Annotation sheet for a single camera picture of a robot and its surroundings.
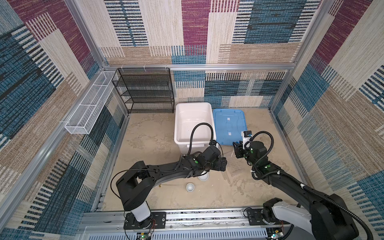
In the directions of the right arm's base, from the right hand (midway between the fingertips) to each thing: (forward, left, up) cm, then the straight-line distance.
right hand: (236, 144), depth 86 cm
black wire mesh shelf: (+44, +58, +5) cm, 73 cm away
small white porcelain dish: (-19, +27, -12) cm, 35 cm away
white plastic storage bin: (+31, +28, -8) cm, 43 cm away
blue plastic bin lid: (+25, -2, -14) cm, 29 cm away
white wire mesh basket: (+16, +90, +7) cm, 92 cm away
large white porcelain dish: (-14, +19, -13) cm, 27 cm away
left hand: (-9, +9, -2) cm, 13 cm away
